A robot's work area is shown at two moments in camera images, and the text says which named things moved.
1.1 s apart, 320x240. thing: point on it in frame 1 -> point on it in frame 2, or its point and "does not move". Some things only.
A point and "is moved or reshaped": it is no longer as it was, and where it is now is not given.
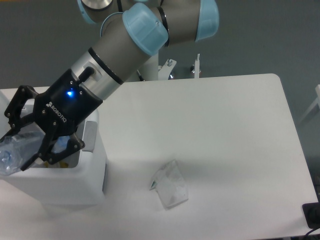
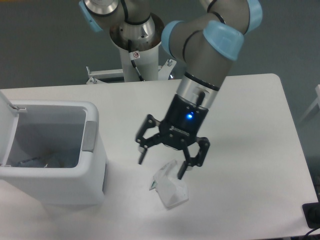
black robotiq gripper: (65, 106) -> (179, 128)
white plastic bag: (170, 185) does not move
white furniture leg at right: (317, 102) does not move
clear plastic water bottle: (19, 149) is moved or reshaped
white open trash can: (78, 179) does not move
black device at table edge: (311, 211) does not move
